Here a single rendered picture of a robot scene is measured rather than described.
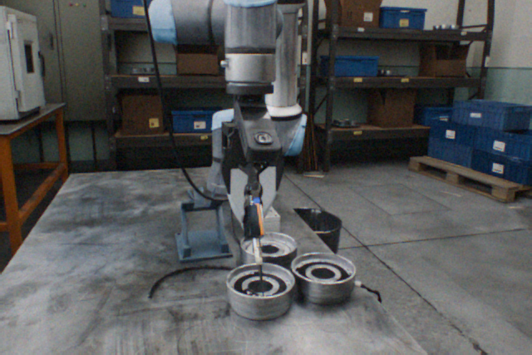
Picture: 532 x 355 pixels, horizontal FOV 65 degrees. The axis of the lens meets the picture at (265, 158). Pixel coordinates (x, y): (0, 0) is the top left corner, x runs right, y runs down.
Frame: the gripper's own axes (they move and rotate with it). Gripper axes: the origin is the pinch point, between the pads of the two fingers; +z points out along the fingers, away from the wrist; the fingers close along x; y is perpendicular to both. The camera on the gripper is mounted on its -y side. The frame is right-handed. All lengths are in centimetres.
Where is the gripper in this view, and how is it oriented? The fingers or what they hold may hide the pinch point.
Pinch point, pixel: (252, 215)
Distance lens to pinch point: 65.9
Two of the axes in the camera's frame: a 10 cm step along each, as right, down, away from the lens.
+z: -0.2, 9.7, 2.3
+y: -2.7, -2.3, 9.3
